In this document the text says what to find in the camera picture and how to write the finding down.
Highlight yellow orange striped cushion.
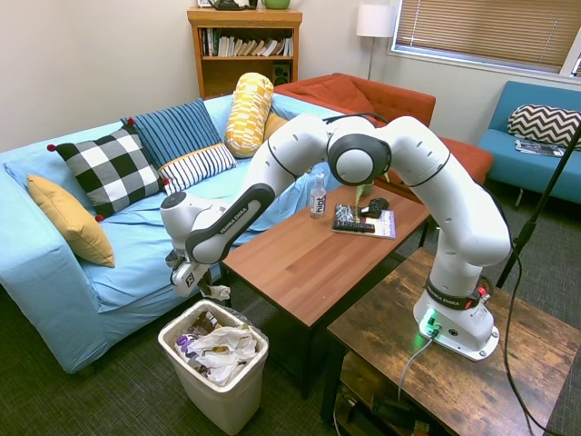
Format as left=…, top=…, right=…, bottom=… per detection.
left=261, top=112, right=290, bottom=147

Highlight brown window blinds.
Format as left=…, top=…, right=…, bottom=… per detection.
left=392, top=0, right=581, bottom=76

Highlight white navy striped cushion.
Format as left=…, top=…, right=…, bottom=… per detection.
left=157, top=143, right=238, bottom=197

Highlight brown snack wrapper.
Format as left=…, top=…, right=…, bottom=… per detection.
left=189, top=311, right=220, bottom=336

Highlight black game controller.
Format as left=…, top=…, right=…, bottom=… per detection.
left=358, top=197, right=390, bottom=218

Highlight blue striped cushion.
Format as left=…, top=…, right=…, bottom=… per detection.
left=120, top=98, right=223, bottom=170

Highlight teal blue bench sofa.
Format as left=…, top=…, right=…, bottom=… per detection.
left=477, top=80, right=581, bottom=211

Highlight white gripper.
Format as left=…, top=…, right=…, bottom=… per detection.
left=169, top=259, right=217, bottom=300

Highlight yellow patterned bolster cushion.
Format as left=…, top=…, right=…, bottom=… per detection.
left=223, top=72, right=275, bottom=159

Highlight wooden bookshelf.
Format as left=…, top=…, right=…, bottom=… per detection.
left=186, top=6, right=304, bottom=101

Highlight row of books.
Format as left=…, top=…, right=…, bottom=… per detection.
left=201, top=27, right=294, bottom=58

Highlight grey cable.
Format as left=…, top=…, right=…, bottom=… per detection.
left=397, top=334, right=439, bottom=403

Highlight black patterned book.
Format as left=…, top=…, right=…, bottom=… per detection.
left=332, top=203, right=377, bottom=236

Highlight wooden coffee table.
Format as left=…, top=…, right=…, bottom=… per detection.
left=219, top=179, right=435, bottom=401

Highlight light blue sofa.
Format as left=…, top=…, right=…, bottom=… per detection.
left=0, top=93, right=346, bottom=374

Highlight purple white magazine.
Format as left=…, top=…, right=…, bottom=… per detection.
left=330, top=208, right=398, bottom=240

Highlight clear plastic water bottle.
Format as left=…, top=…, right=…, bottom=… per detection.
left=310, top=173, right=329, bottom=220

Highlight grey magazine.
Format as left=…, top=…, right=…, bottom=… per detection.
left=514, top=137, right=566, bottom=158

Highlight black power adapter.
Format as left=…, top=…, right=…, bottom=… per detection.
left=369, top=393, right=417, bottom=418

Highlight small green potted plant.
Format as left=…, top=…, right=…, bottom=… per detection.
left=352, top=171, right=392, bottom=205

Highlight black white checked cushion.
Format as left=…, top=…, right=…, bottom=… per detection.
left=46, top=124, right=171, bottom=223

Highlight rustic brown side table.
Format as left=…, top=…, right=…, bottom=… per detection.
left=320, top=247, right=581, bottom=436

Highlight beige plastic trash bin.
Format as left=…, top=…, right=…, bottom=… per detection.
left=157, top=299, right=270, bottom=435

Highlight white crumpled plastic bag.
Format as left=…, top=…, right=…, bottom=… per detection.
left=185, top=324, right=259, bottom=386

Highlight mustard yellow cushion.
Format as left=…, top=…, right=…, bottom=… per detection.
left=25, top=173, right=116, bottom=269

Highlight black white chevron cushion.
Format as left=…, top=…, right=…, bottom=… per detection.
left=507, top=104, right=581, bottom=151

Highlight black tripod stand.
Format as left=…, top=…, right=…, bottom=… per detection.
left=496, top=120, right=581, bottom=290

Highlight orange sofa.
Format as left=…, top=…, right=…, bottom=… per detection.
left=273, top=72, right=495, bottom=192

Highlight white shade floor lamp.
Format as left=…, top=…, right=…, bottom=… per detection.
left=356, top=4, right=394, bottom=82

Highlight black cable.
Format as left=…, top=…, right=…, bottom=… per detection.
left=502, top=252, right=560, bottom=436

